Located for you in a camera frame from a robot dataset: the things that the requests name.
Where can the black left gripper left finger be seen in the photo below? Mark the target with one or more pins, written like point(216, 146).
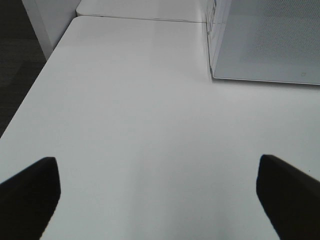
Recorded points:
point(28, 200)

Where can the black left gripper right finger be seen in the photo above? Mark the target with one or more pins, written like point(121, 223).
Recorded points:
point(290, 198)

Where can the white microwave door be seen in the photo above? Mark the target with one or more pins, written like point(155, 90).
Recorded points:
point(270, 41)

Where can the white microwave oven body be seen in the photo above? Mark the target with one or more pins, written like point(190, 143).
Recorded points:
point(217, 12)

